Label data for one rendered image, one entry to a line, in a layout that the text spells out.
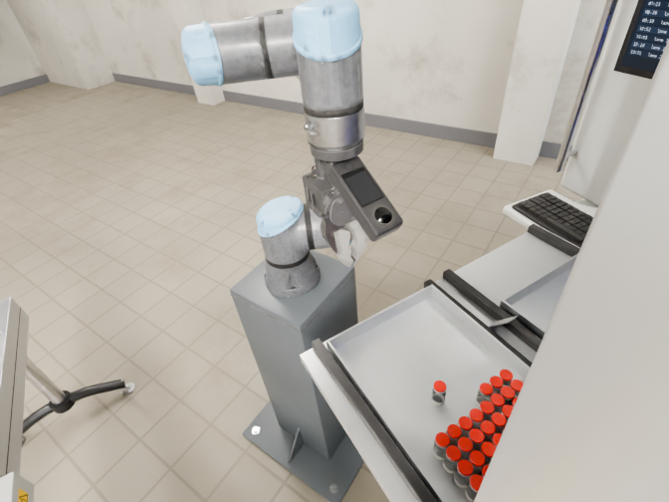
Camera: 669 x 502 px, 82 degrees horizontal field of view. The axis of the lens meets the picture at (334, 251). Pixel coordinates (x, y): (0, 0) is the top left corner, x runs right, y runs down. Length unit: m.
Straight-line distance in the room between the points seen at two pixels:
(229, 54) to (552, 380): 0.50
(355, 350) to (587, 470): 0.60
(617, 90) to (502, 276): 0.62
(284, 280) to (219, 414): 0.95
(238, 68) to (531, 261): 0.75
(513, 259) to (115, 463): 1.61
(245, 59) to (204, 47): 0.05
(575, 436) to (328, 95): 0.39
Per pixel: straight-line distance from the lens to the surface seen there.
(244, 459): 1.69
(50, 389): 1.95
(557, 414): 0.20
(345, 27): 0.46
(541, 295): 0.92
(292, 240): 0.91
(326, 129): 0.48
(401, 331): 0.80
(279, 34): 0.56
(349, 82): 0.47
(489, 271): 0.95
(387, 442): 0.66
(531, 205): 1.30
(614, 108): 1.32
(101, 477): 1.90
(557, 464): 0.22
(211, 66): 0.57
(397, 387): 0.72
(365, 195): 0.50
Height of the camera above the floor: 1.51
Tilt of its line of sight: 40 degrees down
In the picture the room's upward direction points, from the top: 6 degrees counter-clockwise
